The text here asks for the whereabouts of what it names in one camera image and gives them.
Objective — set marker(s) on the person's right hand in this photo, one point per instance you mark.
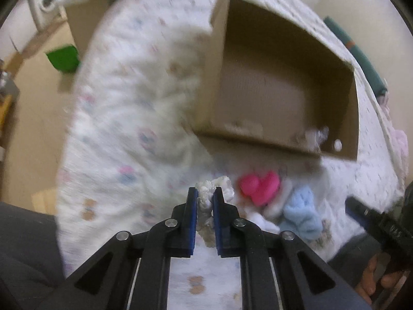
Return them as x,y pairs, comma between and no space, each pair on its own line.
367,281

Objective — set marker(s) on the yellow wooden pallet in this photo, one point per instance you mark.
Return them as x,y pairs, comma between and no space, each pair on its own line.
5,113

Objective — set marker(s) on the white sock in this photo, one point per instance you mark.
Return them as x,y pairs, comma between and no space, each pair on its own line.
263,221

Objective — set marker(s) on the white washing machine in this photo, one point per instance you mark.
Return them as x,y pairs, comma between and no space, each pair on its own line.
45,0

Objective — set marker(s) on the pink fuzzy sock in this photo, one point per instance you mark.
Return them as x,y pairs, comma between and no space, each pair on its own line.
261,187

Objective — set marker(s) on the brown door mat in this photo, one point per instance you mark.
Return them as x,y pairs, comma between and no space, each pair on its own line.
38,37

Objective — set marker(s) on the grey bin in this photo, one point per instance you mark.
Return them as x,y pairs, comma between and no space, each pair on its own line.
8,85

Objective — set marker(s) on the white kitchen cabinet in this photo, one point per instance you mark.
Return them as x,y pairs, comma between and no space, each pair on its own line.
17,29

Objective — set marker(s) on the light blue fuzzy sock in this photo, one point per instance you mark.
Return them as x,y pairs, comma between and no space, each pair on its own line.
300,210

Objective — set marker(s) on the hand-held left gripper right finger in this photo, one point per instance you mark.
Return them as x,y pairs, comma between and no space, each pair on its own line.
217,222

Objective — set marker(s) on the green dustpan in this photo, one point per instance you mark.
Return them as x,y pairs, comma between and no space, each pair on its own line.
63,58

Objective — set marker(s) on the teal rolled mat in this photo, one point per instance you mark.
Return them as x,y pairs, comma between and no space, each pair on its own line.
358,55

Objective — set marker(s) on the cardboard box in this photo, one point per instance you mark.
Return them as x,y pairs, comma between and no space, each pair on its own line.
274,80

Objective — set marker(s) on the beige sofa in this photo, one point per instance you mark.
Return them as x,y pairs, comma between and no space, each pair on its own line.
88,19

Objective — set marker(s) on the cream fuzzy sock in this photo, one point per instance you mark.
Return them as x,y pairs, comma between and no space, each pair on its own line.
206,189

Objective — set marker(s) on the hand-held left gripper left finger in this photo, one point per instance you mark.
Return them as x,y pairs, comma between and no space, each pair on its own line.
192,219

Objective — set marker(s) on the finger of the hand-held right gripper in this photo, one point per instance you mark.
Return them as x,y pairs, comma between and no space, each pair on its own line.
361,214

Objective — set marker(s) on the pink cloth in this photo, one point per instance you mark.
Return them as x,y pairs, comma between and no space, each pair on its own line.
398,142

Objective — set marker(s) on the printed bed sheet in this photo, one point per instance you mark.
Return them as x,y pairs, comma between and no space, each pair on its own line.
129,119

